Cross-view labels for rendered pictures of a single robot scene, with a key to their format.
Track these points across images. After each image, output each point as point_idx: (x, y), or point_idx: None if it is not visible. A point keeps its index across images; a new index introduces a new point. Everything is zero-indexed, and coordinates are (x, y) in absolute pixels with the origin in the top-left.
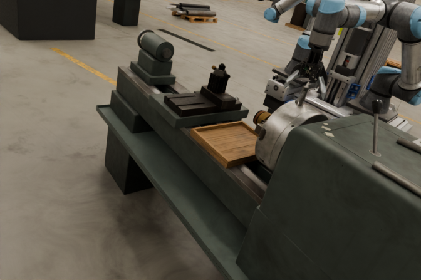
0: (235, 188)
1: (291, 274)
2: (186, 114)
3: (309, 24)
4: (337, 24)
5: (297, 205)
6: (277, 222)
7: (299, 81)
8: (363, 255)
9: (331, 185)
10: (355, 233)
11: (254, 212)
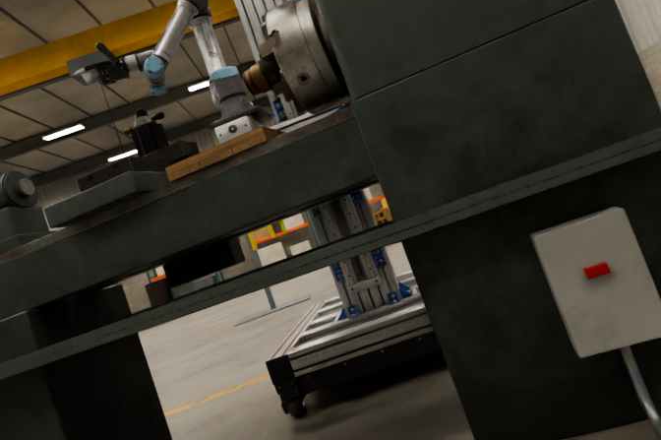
0: (301, 151)
1: (463, 108)
2: (140, 168)
3: (210, 67)
4: None
5: (389, 20)
6: (390, 76)
7: (253, 107)
8: None
9: None
10: None
11: (353, 141)
